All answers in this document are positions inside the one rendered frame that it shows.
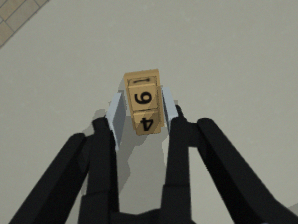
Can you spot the tan wooden tray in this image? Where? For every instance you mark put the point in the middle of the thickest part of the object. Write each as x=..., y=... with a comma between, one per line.
x=141, y=74

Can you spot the tan wooden number cube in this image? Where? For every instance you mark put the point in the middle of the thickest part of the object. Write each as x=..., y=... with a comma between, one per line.
x=147, y=121
x=143, y=94

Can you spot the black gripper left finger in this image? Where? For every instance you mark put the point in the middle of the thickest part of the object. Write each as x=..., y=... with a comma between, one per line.
x=52, y=198

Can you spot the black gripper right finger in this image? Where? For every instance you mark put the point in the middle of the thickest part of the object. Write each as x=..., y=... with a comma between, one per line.
x=246, y=198

